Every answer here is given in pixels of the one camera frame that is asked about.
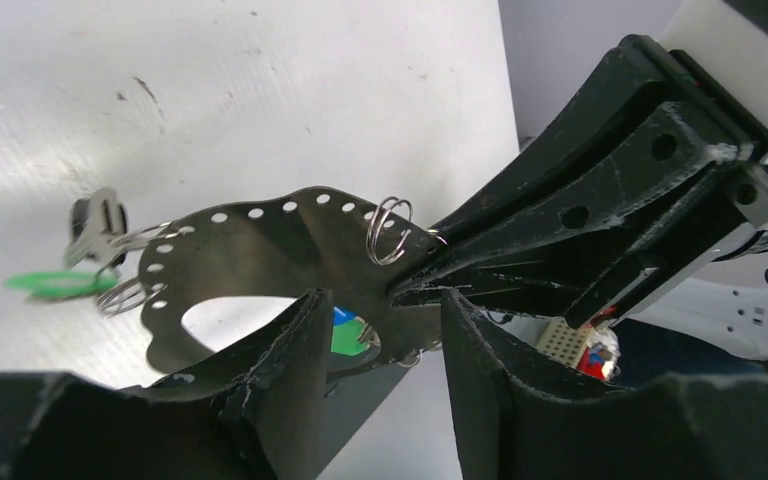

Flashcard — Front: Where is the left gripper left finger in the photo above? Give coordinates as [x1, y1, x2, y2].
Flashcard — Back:
[0, 289, 333, 479]

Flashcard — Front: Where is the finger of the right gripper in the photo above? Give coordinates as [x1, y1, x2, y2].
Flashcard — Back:
[389, 105, 750, 330]
[436, 35, 768, 245]

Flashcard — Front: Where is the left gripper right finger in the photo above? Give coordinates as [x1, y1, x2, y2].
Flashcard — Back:
[441, 290, 768, 479]

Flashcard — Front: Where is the green tag key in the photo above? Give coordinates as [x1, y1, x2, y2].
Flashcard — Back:
[331, 317, 381, 357]

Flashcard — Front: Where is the metal keyring plate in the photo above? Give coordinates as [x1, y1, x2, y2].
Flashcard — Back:
[138, 187, 440, 379]

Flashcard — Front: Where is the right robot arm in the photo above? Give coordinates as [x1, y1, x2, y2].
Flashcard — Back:
[388, 1, 768, 360]

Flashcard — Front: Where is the blue tag on plate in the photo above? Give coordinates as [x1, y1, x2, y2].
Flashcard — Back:
[333, 306, 357, 327]

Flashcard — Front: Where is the black tag key on plate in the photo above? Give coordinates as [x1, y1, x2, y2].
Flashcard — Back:
[62, 187, 182, 269]

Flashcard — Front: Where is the green tag on plate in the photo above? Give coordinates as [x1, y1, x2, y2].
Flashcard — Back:
[3, 270, 118, 299]

